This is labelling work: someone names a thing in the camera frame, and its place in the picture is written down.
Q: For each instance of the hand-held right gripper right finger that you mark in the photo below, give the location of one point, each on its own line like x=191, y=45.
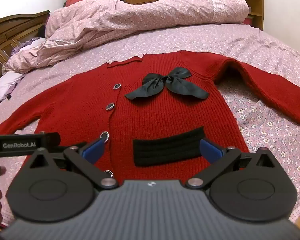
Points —
x=210, y=151

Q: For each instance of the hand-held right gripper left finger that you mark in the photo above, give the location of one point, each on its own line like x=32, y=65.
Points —
x=93, y=148

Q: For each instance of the red knit cardigan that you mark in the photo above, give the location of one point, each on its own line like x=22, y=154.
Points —
x=165, y=115

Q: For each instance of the pink floral bedsheet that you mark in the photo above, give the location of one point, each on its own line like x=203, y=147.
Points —
x=265, y=135

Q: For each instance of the lavender pillow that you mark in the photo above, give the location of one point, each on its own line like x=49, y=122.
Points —
x=5, y=85

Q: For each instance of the purple pillow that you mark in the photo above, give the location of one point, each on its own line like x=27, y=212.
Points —
x=27, y=45

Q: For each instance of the wooden headboard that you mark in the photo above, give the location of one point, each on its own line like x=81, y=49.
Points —
x=5, y=32

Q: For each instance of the pink quilt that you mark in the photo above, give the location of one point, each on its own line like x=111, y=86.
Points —
x=140, y=22

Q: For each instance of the wooden shelf cabinet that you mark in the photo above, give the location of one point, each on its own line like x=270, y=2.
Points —
x=255, y=2

